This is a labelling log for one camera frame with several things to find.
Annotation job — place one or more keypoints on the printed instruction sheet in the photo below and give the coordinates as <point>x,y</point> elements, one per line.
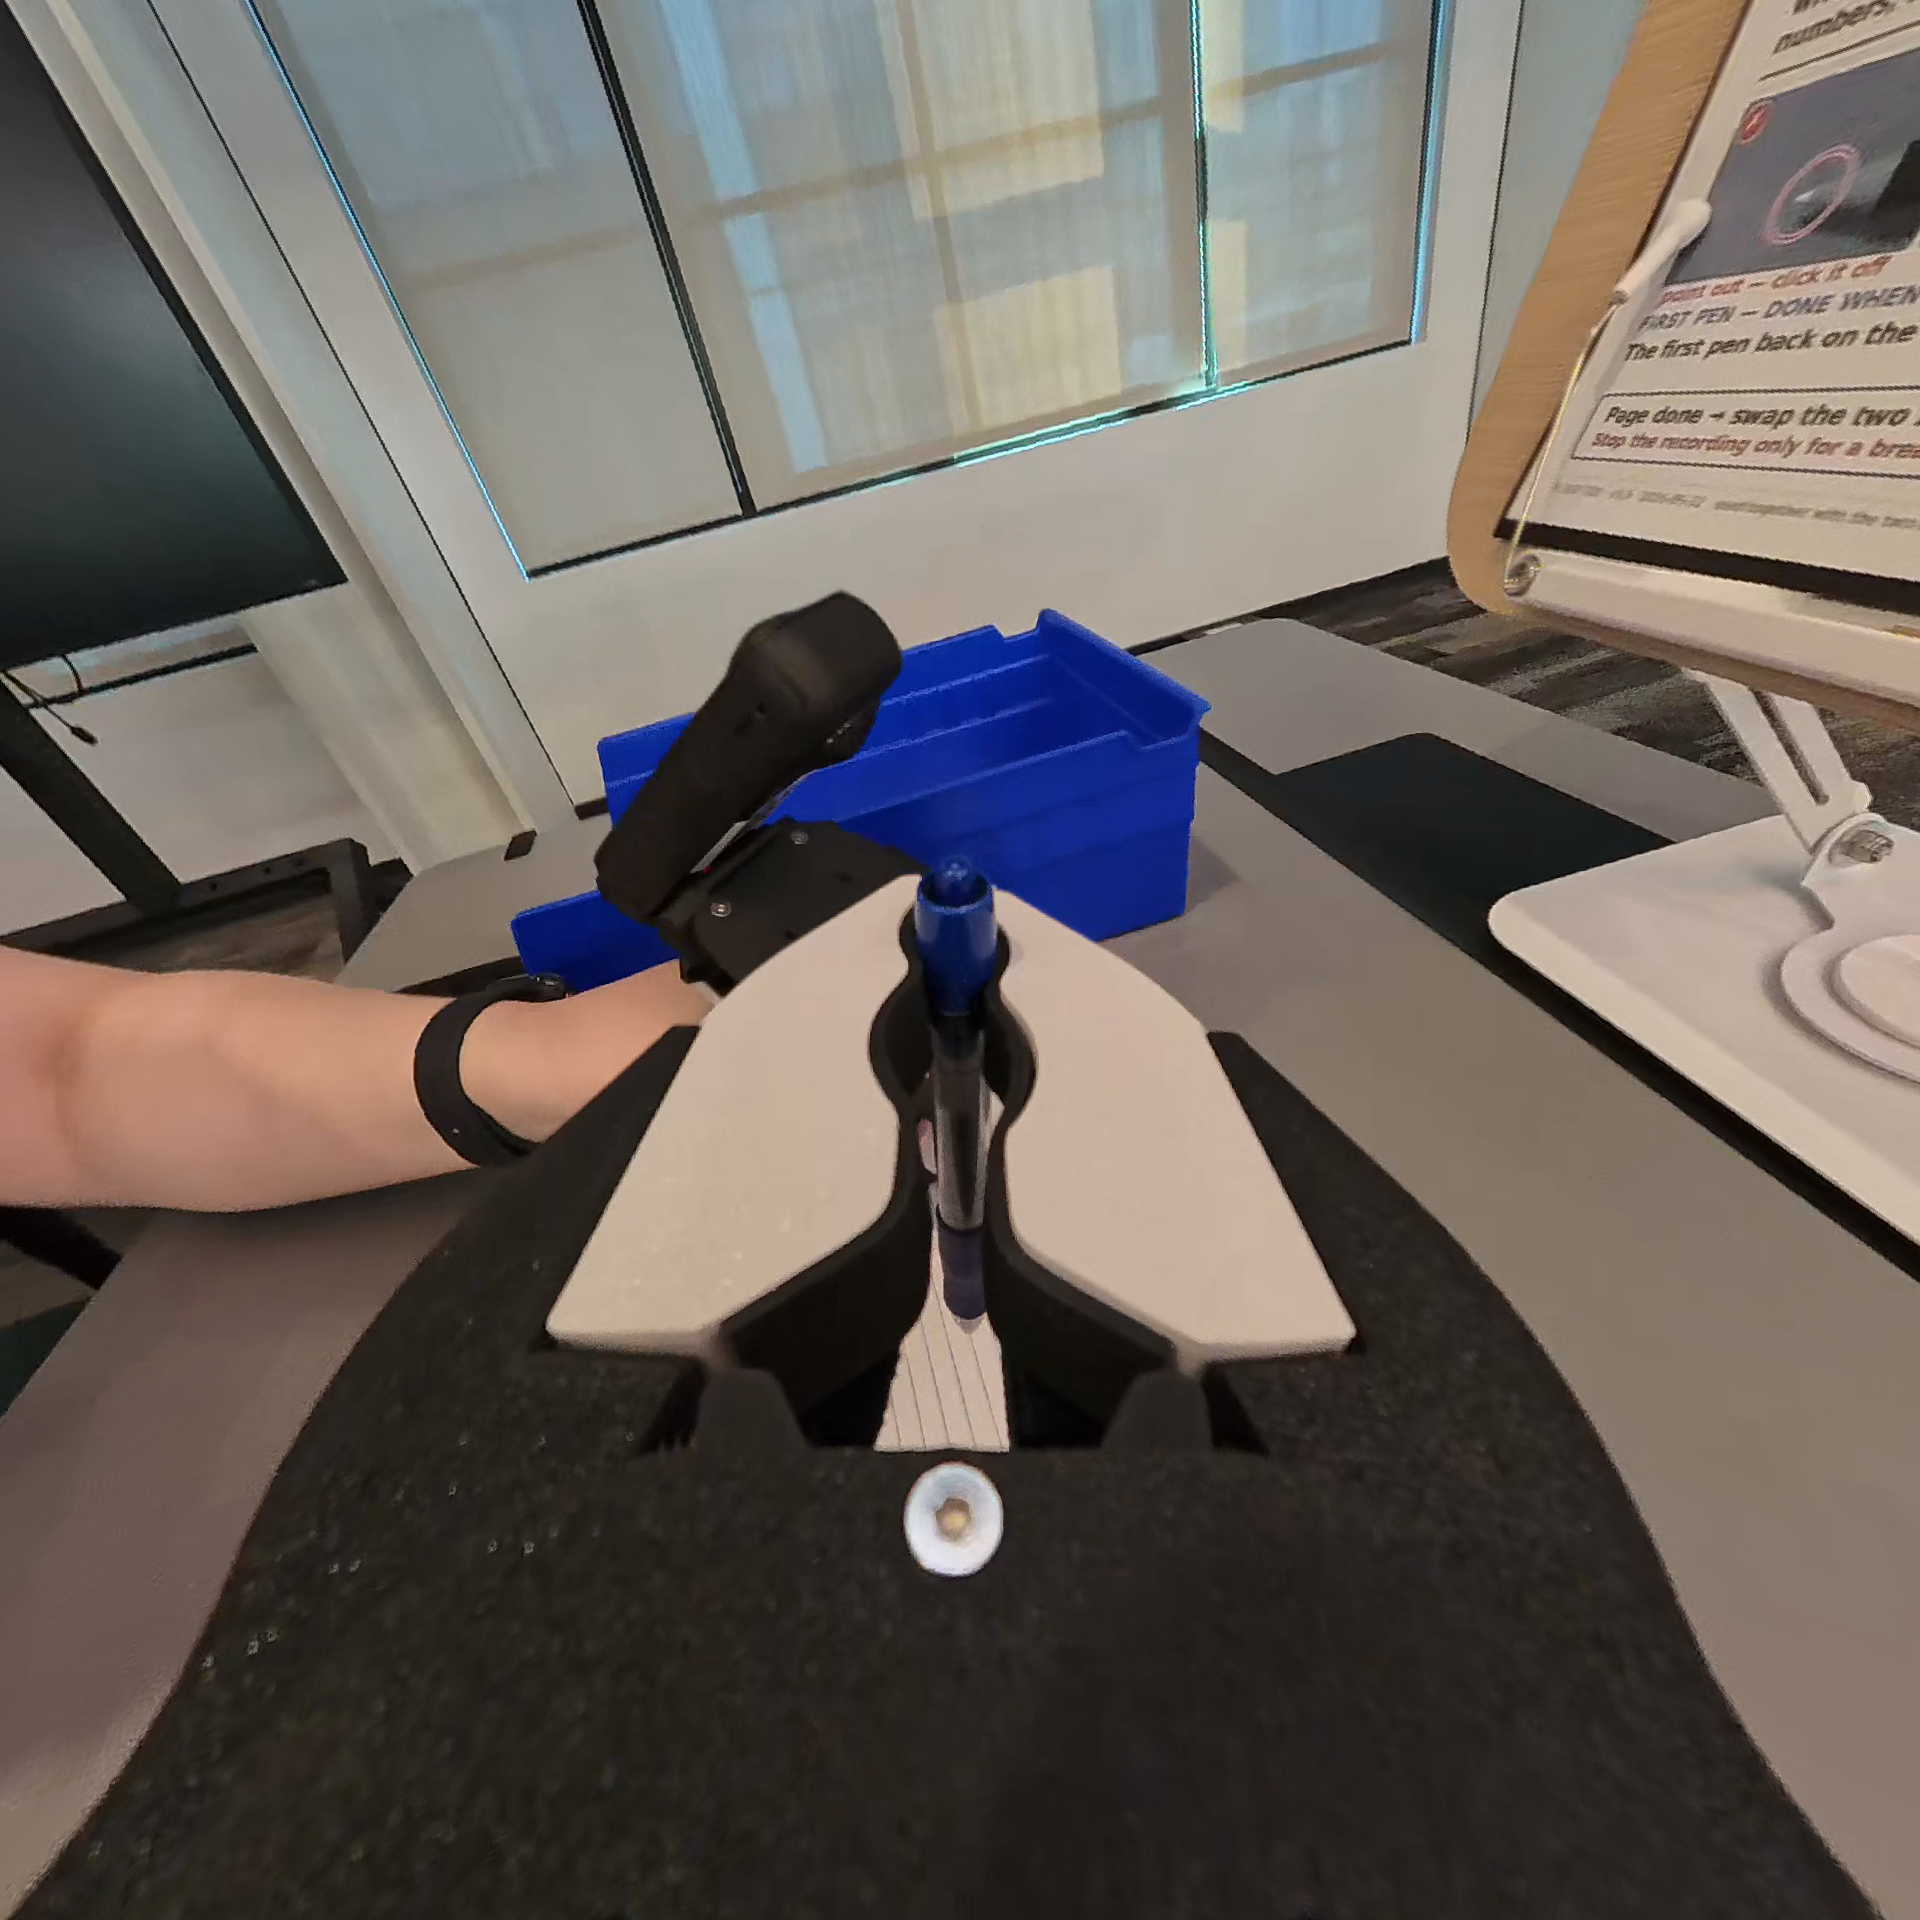
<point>1770,377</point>

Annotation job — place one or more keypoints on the person's left forearm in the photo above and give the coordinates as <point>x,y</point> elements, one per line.
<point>212,1072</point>

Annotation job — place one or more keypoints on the deep blue plastic bin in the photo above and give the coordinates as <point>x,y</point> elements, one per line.
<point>1049,782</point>

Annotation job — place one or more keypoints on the black wristband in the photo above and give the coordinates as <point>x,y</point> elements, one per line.
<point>452,1080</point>

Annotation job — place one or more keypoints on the large glass window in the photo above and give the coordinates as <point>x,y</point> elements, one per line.
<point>900,226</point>

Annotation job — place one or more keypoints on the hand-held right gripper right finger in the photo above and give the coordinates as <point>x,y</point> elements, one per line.
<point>1153,1155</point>

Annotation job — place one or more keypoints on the wooden document stand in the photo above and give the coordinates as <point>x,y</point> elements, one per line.
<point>1577,302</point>

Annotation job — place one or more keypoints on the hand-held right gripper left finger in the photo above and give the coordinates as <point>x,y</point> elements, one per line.
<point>720,1155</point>

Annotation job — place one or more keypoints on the black desk mat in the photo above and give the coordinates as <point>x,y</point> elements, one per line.
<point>1442,825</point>

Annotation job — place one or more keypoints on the person's left hand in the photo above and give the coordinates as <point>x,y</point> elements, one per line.
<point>599,1050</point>

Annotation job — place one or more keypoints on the white page holder clip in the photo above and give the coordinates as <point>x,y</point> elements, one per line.
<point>1658,255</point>

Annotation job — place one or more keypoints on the white lined notepad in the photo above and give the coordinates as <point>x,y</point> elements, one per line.
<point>940,1412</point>

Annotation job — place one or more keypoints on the black monitor screen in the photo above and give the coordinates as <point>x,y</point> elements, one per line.
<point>120,418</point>

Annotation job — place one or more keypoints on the black monitor stand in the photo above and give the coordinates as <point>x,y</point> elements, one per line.
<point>84,817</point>

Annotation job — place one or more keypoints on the low blue plastic bin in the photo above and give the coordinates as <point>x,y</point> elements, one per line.
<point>564,940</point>

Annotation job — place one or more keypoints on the blue ballpoint pen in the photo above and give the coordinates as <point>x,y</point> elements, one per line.
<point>956,931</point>

